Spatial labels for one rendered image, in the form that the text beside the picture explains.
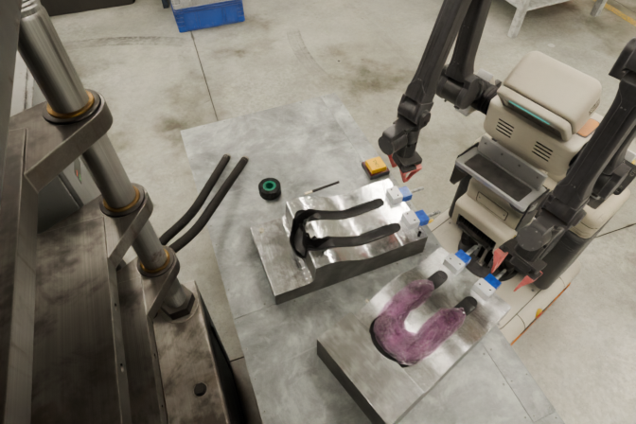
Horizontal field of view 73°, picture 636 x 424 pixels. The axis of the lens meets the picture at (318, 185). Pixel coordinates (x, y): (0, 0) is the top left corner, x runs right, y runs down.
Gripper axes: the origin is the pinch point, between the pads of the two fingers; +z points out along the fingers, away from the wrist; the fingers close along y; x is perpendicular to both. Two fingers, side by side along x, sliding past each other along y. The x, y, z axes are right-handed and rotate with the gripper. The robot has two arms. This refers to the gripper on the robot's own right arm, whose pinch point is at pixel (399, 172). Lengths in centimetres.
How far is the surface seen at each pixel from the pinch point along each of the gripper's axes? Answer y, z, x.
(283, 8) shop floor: -307, 101, 62
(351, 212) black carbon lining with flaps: -0.2, 13.4, -15.5
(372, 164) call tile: -20.7, 17.3, 2.8
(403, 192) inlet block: 0.4, 10.5, 3.0
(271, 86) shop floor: -193, 101, 13
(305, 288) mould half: 17.7, 17.3, -38.7
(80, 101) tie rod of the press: 8, -54, -74
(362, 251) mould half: 14.9, 12.6, -19.2
